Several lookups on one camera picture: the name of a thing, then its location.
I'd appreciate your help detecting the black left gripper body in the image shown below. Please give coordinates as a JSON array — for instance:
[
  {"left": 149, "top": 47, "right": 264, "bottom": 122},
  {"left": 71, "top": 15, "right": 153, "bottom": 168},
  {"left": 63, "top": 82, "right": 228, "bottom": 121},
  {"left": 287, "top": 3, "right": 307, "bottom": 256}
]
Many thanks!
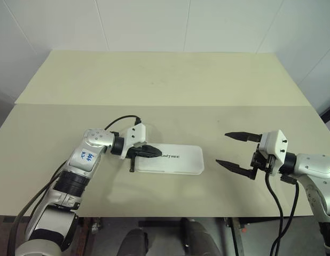
[{"left": 127, "top": 142, "right": 148, "bottom": 173}]

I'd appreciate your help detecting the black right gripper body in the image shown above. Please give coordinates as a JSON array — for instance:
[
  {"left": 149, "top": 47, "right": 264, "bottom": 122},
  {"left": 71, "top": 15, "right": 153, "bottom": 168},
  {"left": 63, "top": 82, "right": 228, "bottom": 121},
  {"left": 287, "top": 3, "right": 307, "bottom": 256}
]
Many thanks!
[{"left": 250, "top": 143, "right": 274, "bottom": 174}]

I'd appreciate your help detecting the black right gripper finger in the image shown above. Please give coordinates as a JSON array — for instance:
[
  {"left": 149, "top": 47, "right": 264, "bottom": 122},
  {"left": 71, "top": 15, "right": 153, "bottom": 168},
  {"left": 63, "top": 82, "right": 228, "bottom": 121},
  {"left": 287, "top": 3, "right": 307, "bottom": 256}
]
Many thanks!
[
  {"left": 216, "top": 159, "right": 258, "bottom": 180},
  {"left": 224, "top": 131, "right": 263, "bottom": 143}
]

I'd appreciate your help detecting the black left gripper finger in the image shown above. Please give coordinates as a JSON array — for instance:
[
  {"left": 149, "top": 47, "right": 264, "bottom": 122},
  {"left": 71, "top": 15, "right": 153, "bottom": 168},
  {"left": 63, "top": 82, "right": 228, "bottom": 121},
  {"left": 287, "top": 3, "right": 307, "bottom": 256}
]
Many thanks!
[
  {"left": 137, "top": 150, "right": 162, "bottom": 159},
  {"left": 142, "top": 145, "right": 162, "bottom": 154}
]

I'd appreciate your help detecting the white rectangular Unitree box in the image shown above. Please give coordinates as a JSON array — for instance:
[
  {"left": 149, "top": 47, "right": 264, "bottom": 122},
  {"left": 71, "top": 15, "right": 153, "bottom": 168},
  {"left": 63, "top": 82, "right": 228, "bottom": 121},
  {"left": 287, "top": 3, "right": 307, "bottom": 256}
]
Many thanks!
[{"left": 132, "top": 143, "right": 205, "bottom": 175}]

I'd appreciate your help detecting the grey metal table leg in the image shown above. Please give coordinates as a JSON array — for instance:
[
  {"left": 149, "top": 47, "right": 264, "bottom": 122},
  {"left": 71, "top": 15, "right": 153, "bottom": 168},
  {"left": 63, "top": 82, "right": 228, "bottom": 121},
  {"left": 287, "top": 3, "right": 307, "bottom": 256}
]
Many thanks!
[{"left": 225, "top": 217, "right": 248, "bottom": 256}]

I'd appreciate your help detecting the dark rounded shape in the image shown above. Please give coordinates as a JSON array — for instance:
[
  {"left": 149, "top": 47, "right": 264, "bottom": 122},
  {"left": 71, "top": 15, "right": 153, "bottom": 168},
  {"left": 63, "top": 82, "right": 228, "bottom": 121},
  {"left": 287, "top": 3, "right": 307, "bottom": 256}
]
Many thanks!
[
  {"left": 119, "top": 228, "right": 150, "bottom": 256},
  {"left": 180, "top": 217, "right": 216, "bottom": 256}
]

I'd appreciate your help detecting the rusty metal table leg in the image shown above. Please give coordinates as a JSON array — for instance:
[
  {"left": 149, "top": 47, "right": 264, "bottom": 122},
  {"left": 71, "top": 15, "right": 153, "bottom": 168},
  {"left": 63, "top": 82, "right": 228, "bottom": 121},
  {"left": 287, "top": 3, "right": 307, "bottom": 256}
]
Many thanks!
[{"left": 84, "top": 217, "right": 104, "bottom": 236}]

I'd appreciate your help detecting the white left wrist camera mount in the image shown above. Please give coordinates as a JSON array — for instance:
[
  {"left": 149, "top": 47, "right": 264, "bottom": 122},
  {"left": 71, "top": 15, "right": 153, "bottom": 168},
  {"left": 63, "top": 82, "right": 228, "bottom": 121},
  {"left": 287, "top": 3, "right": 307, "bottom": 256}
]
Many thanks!
[{"left": 119, "top": 123, "right": 147, "bottom": 161}]

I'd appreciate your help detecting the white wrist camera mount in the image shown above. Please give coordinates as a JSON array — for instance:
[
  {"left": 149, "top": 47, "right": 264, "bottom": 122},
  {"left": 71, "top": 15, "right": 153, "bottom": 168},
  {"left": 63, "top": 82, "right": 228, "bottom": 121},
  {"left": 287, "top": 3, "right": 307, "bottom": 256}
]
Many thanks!
[
  {"left": 119, "top": 123, "right": 147, "bottom": 161},
  {"left": 258, "top": 129, "right": 290, "bottom": 177}
]

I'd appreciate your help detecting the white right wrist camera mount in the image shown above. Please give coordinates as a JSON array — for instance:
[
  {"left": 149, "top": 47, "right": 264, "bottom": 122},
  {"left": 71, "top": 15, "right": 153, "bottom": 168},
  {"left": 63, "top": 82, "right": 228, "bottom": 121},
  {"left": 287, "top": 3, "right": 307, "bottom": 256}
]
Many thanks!
[{"left": 258, "top": 129, "right": 290, "bottom": 177}]

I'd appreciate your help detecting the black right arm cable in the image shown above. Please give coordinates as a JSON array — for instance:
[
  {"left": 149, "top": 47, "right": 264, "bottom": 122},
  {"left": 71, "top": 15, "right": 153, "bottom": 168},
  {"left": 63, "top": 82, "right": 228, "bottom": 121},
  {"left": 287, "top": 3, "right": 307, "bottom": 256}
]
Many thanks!
[{"left": 264, "top": 159, "right": 301, "bottom": 256}]

